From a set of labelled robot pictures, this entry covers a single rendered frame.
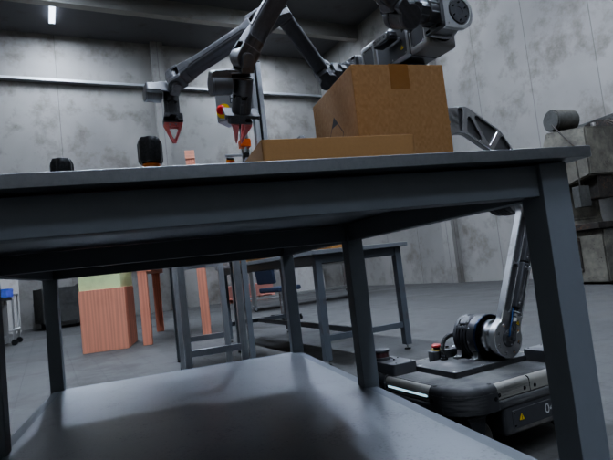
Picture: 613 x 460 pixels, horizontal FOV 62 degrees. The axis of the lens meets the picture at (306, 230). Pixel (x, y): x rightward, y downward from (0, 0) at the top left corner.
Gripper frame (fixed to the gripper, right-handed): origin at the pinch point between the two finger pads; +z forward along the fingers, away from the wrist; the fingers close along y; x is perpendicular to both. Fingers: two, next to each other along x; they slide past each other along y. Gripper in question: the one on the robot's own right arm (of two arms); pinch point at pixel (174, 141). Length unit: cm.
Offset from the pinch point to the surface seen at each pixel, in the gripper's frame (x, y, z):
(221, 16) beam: 218, -950, -553
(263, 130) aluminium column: 33.8, 1.9, -3.3
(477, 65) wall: 653, -621, -317
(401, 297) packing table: 167, -144, 79
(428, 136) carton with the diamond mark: 50, 89, 24
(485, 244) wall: 653, -662, 35
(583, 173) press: 576, -342, -43
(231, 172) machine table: -4, 120, 37
